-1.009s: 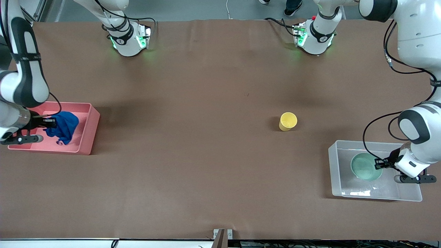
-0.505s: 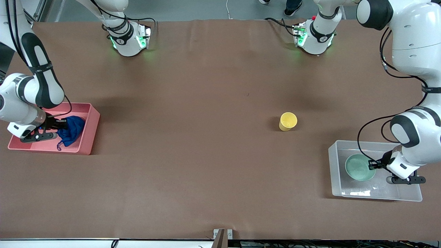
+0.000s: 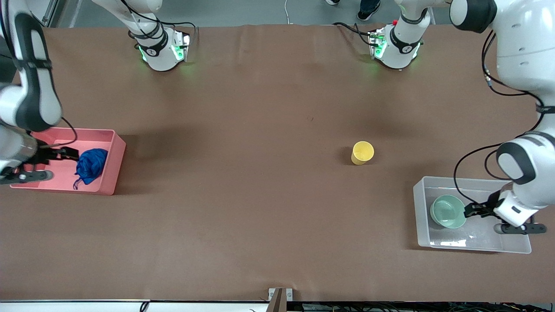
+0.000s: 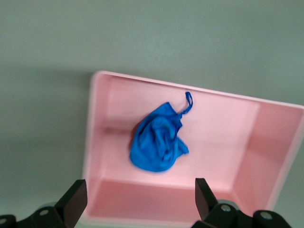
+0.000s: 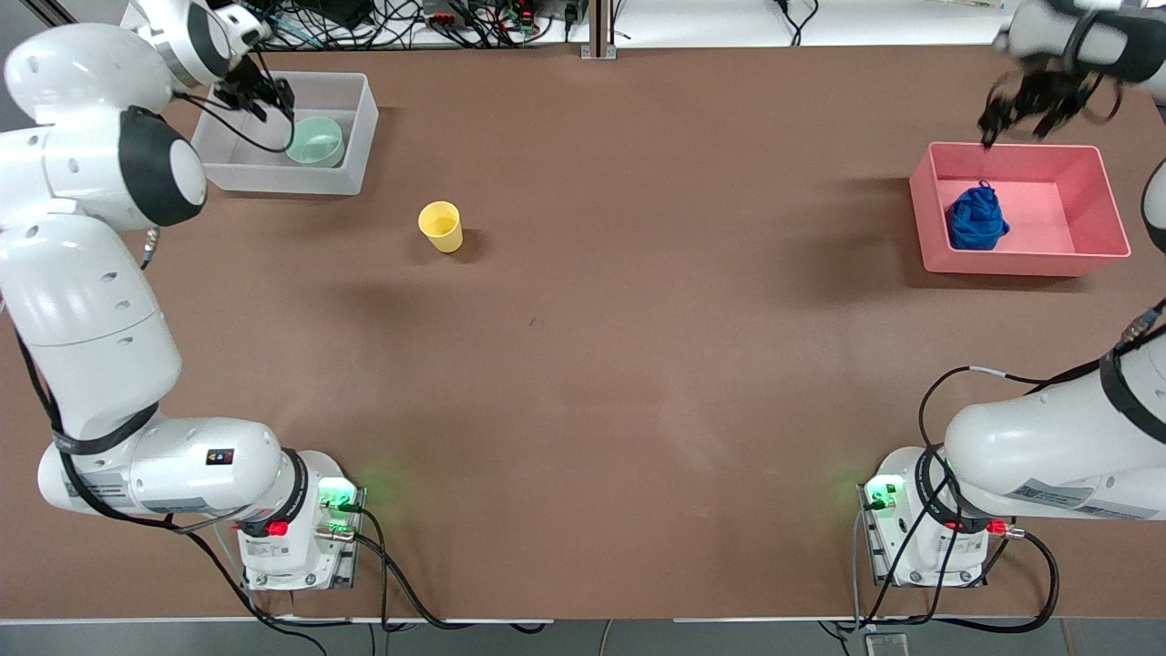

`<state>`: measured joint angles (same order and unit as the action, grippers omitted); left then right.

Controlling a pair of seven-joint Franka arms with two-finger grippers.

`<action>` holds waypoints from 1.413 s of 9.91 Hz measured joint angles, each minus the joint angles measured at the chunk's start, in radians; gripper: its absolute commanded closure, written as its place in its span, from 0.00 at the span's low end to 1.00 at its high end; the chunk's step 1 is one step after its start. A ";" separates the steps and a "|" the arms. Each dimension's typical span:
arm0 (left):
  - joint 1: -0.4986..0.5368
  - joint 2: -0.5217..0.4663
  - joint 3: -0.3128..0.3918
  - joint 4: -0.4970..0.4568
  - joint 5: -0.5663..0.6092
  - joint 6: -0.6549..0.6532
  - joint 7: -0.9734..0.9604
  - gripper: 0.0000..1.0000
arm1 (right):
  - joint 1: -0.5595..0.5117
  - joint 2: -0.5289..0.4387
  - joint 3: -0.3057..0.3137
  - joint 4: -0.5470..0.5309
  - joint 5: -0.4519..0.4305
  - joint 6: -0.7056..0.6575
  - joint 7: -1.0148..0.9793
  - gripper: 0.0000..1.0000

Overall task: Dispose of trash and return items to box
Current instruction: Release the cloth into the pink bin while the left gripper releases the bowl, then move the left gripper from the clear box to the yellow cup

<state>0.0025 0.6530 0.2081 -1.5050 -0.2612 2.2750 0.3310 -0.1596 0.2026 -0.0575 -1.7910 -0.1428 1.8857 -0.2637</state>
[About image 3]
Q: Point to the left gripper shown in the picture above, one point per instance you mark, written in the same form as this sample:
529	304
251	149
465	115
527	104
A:
488	207

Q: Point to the clear plastic box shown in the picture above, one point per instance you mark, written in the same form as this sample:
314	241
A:
422	216

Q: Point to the blue cloth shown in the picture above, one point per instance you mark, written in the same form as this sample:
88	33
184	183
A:
91	164

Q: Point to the dark shoe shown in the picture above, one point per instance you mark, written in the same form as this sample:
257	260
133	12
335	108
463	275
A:
368	14
332	1

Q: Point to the yellow plastic cup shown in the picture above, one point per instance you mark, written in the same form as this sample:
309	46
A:
363	151

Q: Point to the aluminium frame post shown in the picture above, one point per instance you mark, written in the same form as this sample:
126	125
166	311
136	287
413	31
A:
50	13

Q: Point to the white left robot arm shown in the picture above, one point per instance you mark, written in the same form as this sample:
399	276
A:
524	52

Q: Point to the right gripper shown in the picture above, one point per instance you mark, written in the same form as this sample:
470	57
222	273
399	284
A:
40	156

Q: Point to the metal table bracket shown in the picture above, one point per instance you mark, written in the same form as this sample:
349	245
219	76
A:
277	299

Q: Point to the pink plastic bin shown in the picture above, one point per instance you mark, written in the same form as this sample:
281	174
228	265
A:
60	173

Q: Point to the mint green bowl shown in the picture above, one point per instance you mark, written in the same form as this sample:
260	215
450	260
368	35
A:
446	211

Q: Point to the brown table cover sheet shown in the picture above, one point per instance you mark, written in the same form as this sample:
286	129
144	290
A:
260	195

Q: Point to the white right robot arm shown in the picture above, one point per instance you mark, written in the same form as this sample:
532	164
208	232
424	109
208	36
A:
34	86

